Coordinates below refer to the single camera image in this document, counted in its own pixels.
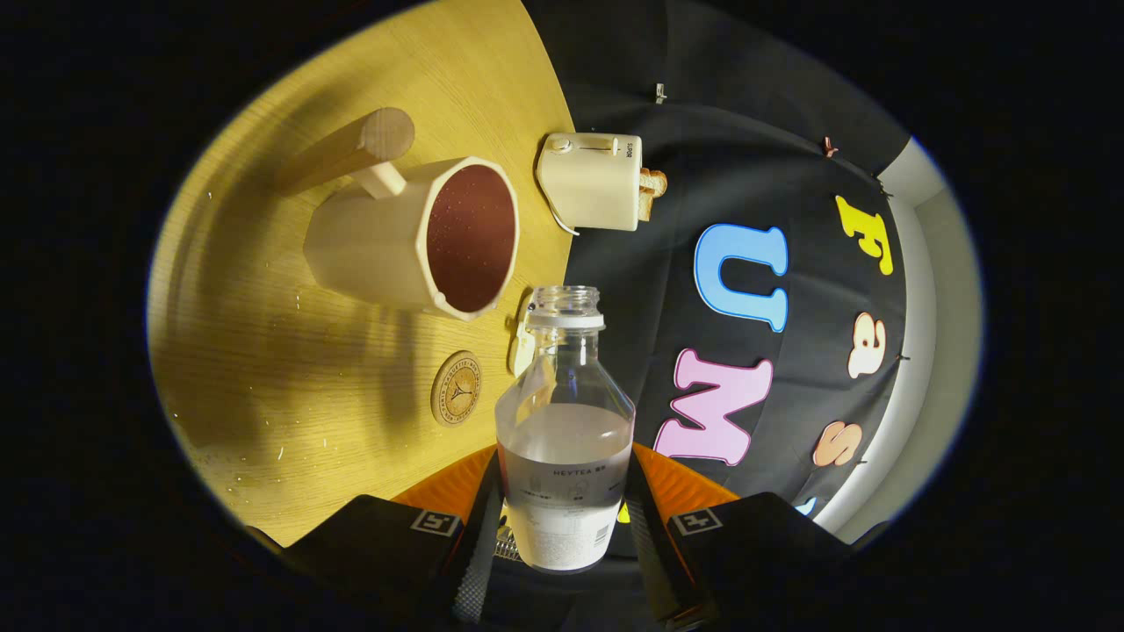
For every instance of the cream toaster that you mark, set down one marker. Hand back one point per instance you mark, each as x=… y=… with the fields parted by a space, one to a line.
x=588 y=180

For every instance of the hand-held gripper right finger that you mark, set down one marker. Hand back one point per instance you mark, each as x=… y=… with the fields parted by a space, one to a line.
x=652 y=562

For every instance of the black backdrop cloth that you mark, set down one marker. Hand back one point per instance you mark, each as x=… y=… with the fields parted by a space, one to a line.
x=667 y=175

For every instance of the divided snack dish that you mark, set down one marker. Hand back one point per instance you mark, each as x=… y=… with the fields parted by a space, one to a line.
x=520 y=351

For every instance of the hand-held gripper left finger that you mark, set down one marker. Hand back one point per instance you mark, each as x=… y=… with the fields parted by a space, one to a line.
x=378 y=549

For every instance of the toast slice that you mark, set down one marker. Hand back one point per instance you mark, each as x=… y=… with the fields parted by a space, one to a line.
x=653 y=182
x=645 y=206

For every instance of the pink clip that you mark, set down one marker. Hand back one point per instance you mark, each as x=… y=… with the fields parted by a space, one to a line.
x=829 y=147

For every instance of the clear juice bottle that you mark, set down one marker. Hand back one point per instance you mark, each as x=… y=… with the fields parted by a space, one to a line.
x=562 y=439

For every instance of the round cork coaster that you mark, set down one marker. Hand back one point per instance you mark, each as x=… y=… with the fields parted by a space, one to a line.
x=455 y=391

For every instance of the wooden table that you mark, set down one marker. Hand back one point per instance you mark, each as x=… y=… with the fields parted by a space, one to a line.
x=263 y=369

